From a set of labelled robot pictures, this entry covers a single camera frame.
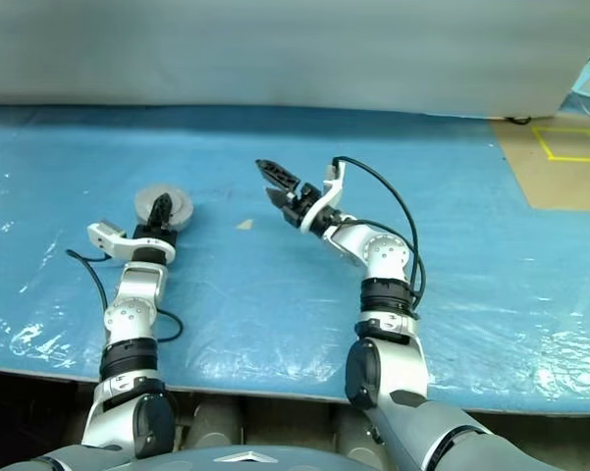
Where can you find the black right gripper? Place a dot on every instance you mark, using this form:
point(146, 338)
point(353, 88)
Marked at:
point(299, 206)

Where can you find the blue plastic table sheet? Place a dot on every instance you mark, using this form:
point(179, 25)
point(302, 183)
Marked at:
point(226, 275)

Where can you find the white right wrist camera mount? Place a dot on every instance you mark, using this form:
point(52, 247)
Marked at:
point(331, 191)

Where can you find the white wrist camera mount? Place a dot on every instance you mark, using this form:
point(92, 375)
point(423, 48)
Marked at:
point(331, 191)
point(110, 243)

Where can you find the brown cardboard sheet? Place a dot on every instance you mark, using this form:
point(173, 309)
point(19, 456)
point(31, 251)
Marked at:
point(559, 186)

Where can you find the silver finned motor lid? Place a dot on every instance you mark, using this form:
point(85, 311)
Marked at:
point(144, 198)

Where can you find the small beige tape scrap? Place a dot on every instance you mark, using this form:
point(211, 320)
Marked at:
point(245, 225)

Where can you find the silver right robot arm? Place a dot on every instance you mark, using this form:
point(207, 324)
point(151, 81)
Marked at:
point(388, 255)

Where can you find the grey robot torso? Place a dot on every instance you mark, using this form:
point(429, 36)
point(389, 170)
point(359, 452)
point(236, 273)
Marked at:
point(255, 458)

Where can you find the grey rounded cylinder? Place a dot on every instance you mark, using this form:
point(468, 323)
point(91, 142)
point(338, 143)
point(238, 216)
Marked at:
point(216, 424)

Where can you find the white backdrop sheet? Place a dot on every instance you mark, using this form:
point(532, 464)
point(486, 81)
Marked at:
point(275, 49)

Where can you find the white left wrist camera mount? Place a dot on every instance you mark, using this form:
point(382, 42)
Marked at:
point(110, 243)

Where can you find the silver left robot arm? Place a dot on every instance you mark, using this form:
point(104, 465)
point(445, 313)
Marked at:
point(137, 284)

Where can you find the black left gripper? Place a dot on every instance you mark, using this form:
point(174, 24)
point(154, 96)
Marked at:
point(144, 231)

